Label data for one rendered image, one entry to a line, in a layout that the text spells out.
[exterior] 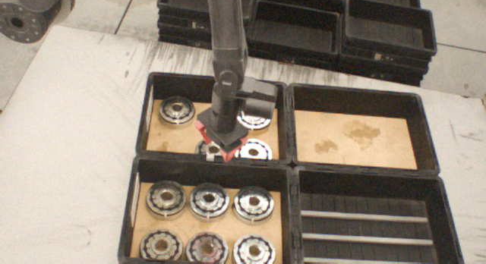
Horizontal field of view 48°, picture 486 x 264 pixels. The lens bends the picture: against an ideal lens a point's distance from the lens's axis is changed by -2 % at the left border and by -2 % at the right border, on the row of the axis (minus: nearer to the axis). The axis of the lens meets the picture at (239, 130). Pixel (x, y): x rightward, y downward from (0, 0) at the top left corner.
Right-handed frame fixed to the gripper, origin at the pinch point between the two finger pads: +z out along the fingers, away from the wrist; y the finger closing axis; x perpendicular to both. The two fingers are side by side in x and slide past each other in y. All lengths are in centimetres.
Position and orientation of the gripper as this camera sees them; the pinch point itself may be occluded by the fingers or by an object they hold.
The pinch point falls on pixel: (219, 149)
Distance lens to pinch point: 125.9
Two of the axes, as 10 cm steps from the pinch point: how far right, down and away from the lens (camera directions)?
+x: -7.3, 4.6, -5.0
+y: -6.7, -6.2, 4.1
